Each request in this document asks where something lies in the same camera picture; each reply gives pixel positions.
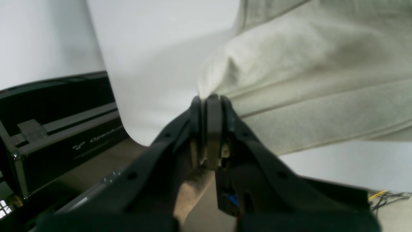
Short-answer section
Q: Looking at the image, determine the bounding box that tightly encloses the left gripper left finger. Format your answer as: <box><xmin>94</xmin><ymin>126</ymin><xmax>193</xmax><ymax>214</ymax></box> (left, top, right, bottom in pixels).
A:
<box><xmin>39</xmin><ymin>97</ymin><xmax>202</xmax><ymax>232</ymax></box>

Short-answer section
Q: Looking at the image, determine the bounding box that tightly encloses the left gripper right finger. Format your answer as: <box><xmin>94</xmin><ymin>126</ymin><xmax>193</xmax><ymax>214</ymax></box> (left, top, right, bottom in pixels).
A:
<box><xmin>204</xmin><ymin>94</ymin><xmax>381</xmax><ymax>232</ymax></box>

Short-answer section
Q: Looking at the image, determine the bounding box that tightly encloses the beige T-shirt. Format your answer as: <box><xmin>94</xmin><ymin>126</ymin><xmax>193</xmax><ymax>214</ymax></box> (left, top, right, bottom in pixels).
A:
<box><xmin>198</xmin><ymin>0</ymin><xmax>412</xmax><ymax>155</ymax></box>

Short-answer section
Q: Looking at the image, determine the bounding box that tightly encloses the black equipment case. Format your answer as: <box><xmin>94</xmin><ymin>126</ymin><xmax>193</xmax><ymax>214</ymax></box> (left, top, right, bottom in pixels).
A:
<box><xmin>0</xmin><ymin>72</ymin><xmax>129</xmax><ymax>199</ymax></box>

